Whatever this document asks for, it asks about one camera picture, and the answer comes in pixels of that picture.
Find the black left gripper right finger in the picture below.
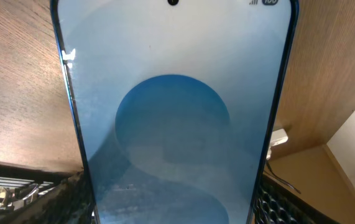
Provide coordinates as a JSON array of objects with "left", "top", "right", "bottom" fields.
[{"left": 253, "top": 175, "right": 338, "bottom": 224}]

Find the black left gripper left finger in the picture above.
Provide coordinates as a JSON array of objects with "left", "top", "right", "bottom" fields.
[{"left": 0, "top": 171, "right": 95, "bottom": 224}]

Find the black charger cable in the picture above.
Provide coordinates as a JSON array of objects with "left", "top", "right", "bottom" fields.
[{"left": 263, "top": 160, "right": 302, "bottom": 195}]

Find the blue Galaxy smartphone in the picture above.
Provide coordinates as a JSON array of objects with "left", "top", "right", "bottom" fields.
[{"left": 50, "top": 0, "right": 299, "bottom": 223}]

